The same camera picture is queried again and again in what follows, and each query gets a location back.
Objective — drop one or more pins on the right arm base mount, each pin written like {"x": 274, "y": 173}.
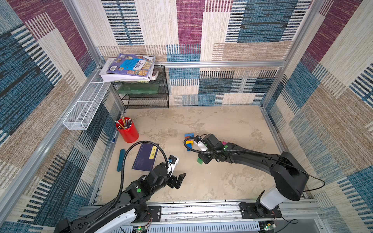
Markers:
{"x": 256, "y": 210}

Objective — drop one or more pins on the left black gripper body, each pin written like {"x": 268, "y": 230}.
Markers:
{"x": 171, "y": 182}

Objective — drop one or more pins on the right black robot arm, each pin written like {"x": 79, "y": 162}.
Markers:
{"x": 289, "y": 176}

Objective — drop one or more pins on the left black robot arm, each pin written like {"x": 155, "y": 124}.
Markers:
{"x": 129, "y": 206}

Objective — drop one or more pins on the blue pen by wall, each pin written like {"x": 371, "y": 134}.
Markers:
{"x": 114, "y": 137}

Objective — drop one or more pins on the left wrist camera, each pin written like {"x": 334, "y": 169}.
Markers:
{"x": 172, "y": 162}

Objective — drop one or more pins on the stack of books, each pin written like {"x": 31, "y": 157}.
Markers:
{"x": 129, "y": 68}

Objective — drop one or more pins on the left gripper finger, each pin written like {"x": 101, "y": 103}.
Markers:
{"x": 181, "y": 177}
{"x": 177, "y": 184}

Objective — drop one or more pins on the purple notebook yellow label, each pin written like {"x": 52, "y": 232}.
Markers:
{"x": 145, "y": 158}

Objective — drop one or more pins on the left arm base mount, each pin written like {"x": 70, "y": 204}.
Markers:
{"x": 151, "y": 213}

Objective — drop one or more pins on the red pencil cup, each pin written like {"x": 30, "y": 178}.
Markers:
{"x": 127, "y": 129}

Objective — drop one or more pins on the white wire mesh basket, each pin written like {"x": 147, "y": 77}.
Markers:
{"x": 83, "y": 111}

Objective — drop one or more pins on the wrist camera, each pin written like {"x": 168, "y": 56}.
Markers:
{"x": 172, "y": 162}
{"x": 208, "y": 143}

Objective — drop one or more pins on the dark blue square lego brick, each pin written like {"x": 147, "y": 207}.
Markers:
{"x": 189, "y": 147}

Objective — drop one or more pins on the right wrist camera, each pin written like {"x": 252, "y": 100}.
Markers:
{"x": 208, "y": 143}

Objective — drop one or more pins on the black wire shelf rack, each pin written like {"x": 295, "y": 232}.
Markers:
{"x": 141, "y": 95}

